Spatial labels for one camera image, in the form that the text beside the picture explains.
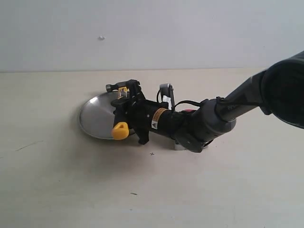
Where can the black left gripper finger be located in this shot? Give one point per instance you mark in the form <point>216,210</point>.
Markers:
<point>135,91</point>

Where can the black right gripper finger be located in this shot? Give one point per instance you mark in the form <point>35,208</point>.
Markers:
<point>142,133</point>

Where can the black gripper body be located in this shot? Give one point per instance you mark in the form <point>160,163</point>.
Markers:
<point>138,113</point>

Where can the black and yellow claw hammer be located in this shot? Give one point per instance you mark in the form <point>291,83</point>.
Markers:
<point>120,128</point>

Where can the red dome push button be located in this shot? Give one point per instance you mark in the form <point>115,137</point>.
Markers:
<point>187,111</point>

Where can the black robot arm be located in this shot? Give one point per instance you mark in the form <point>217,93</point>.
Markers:
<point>278,90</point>

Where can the round stainless steel plate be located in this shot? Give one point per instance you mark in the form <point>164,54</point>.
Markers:
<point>96,116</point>

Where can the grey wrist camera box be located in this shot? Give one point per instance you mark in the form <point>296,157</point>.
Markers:
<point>167,95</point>

